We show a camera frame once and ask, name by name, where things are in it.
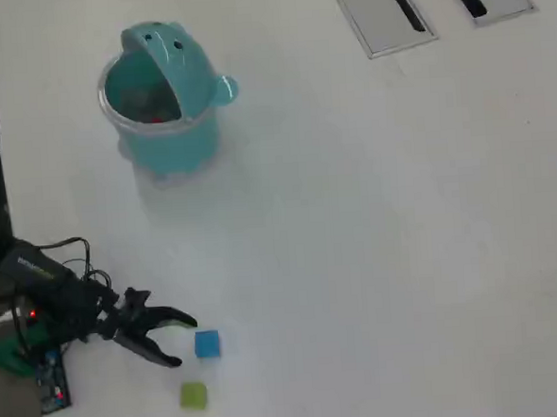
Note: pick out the teal whale-shaped bin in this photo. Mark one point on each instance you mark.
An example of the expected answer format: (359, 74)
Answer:
(175, 139)

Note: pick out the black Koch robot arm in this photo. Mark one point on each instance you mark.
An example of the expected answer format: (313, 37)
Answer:
(36, 275)

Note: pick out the blue cube block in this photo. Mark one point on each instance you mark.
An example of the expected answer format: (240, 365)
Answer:
(207, 343)

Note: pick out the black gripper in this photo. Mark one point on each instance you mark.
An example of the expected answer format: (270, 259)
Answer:
(124, 319)

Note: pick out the red block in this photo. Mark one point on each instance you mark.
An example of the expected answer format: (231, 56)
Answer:
(157, 118)

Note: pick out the green cube block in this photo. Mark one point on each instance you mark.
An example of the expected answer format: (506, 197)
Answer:
(193, 394)

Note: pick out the blue circuit board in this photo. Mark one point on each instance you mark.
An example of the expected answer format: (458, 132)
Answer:
(52, 378)

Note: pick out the green table clamp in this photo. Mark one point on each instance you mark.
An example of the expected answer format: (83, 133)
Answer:
(4, 355)

